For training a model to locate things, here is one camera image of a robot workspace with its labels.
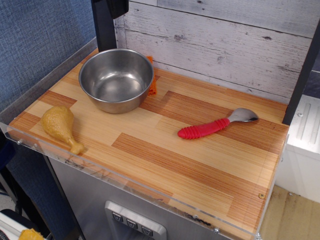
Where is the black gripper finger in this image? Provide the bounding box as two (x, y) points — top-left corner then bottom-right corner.
(106, 0), (129, 19)

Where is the silver steel bowl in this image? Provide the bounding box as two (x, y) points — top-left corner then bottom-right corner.
(78, 48), (154, 114)

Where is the folded orange cloth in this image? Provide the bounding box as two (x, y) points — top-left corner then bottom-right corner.
(146, 55), (157, 96)

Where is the plastic toy chicken drumstick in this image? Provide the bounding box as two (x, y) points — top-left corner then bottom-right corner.
(40, 105), (85, 155)

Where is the clear acrylic edge guard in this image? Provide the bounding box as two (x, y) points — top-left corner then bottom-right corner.
(1, 124), (276, 240)

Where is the silver button control panel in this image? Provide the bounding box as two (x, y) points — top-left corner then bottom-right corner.
(104, 200), (167, 240)

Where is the yellow object bottom left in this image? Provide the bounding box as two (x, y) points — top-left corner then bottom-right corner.
(18, 228), (45, 240)

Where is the white ribbed side box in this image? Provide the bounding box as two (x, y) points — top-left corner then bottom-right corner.
(275, 95), (320, 203)

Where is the dark left vertical post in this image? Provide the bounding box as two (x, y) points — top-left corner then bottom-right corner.
(91, 0), (117, 52)

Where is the dark vertical post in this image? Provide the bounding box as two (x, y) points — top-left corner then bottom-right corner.
(91, 0), (117, 52)
(282, 22), (320, 125)

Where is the red handled metal spoon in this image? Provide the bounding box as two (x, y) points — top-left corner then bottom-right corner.
(177, 108), (259, 140)

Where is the dark right vertical post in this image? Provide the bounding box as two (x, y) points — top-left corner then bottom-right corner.
(282, 22), (320, 125)

